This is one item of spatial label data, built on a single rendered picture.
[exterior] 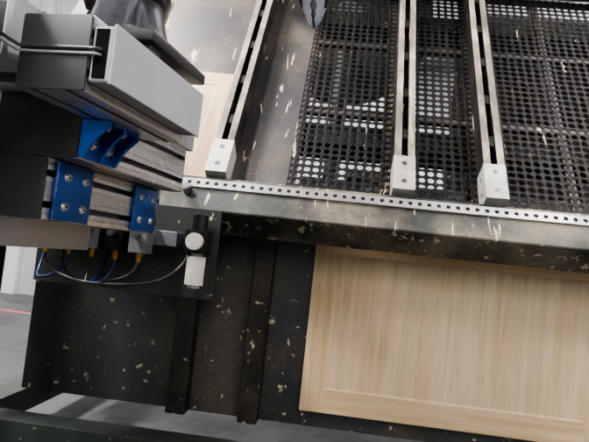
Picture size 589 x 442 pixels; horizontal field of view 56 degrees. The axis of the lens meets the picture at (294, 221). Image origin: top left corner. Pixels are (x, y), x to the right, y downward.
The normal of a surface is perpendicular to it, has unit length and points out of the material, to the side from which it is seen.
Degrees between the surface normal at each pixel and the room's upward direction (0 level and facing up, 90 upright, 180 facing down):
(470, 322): 90
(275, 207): 57
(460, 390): 90
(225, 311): 90
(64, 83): 90
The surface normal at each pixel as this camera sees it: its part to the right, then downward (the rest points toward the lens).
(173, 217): -0.07, -0.07
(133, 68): 0.97, 0.09
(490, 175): 0.00, -0.60
